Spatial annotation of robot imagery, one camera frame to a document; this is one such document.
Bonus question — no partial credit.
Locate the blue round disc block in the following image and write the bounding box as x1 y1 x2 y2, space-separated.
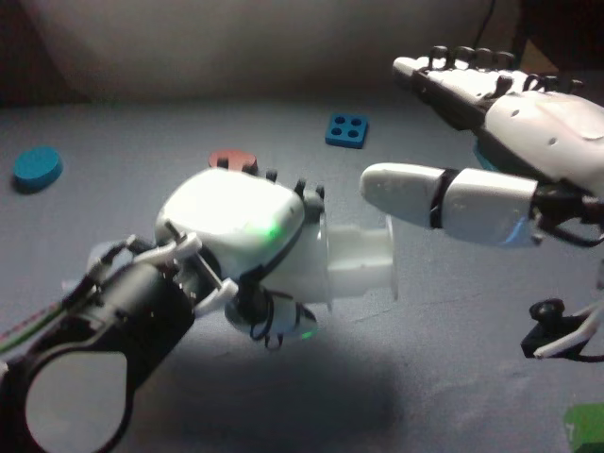
12 145 64 193

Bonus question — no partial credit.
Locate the green block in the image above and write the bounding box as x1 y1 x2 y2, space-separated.
563 403 604 453

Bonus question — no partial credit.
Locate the teal blue block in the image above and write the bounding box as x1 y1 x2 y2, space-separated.
473 141 496 172

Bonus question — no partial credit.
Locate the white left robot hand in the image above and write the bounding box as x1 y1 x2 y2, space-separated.
154 165 327 350

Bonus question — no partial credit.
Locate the thin black hanging cable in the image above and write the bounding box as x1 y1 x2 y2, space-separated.
474 0 499 48

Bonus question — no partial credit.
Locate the large translucent white syringe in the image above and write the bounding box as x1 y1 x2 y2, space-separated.
86 214 400 315

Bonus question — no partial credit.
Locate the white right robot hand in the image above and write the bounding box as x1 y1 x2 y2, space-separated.
359 44 604 249

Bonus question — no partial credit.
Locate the grey table cloth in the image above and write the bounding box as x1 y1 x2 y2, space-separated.
0 70 604 453

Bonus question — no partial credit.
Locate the blue square four-hole block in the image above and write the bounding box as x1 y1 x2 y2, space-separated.
325 111 371 150

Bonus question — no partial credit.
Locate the red heart block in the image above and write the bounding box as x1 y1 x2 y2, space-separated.
209 149 259 172

